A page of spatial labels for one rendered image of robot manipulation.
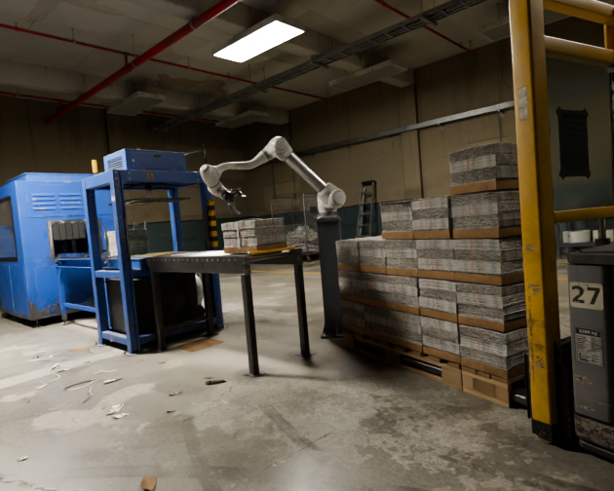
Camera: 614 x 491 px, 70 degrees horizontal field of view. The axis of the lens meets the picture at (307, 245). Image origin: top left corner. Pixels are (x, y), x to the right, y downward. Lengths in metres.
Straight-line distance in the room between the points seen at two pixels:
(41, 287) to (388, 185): 7.63
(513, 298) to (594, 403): 0.62
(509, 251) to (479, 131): 7.67
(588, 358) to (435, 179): 8.50
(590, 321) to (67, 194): 5.66
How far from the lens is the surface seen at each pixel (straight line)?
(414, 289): 2.74
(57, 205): 6.24
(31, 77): 9.79
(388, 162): 10.87
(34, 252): 6.14
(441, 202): 2.53
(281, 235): 3.16
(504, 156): 2.37
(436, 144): 10.30
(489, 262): 2.35
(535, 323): 2.03
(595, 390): 2.03
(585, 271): 1.93
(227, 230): 3.25
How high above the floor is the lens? 0.99
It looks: 3 degrees down
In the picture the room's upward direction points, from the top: 5 degrees counter-clockwise
